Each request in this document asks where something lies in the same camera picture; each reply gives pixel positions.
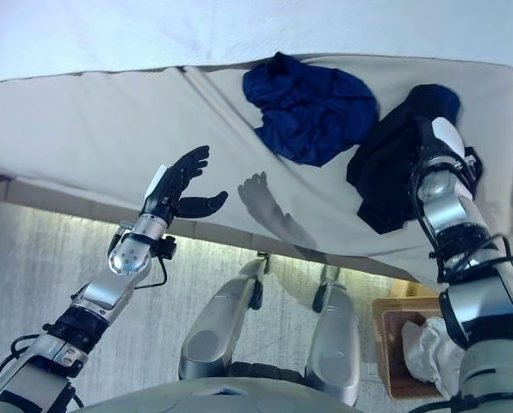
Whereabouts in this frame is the black garment with blue label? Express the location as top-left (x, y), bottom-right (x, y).
top-left (346, 83), bottom-right (484, 236)

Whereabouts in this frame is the beige bed runner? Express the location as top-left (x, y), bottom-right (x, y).
top-left (0, 53), bottom-right (513, 287)

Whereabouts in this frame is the white duvet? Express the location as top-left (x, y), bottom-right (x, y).
top-left (0, 0), bottom-right (513, 85)

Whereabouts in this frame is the silver right robot leg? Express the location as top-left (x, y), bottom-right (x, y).
top-left (306, 264), bottom-right (362, 408)

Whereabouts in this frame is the silver left robot leg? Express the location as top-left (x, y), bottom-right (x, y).
top-left (177, 253), bottom-right (269, 382)

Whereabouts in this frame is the grey robot torso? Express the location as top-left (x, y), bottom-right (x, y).
top-left (83, 378), bottom-right (369, 413)

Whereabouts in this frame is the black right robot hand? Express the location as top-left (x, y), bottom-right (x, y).
top-left (416, 116), bottom-right (467, 167)

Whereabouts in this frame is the white garment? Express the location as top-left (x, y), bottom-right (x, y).
top-left (400, 316), bottom-right (467, 397)

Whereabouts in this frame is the dark blue garment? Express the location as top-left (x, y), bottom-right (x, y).
top-left (242, 51), bottom-right (379, 168)

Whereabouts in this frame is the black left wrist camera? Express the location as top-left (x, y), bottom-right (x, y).
top-left (155, 235), bottom-right (178, 260)

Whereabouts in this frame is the silver robot leg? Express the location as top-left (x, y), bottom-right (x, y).
top-left (177, 253), bottom-right (269, 382)
top-left (306, 264), bottom-right (362, 408)

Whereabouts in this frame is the brown wicker basket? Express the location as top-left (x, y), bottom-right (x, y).
top-left (371, 296), bottom-right (468, 401)

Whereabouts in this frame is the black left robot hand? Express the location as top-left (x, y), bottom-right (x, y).
top-left (140, 145), bottom-right (230, 225)

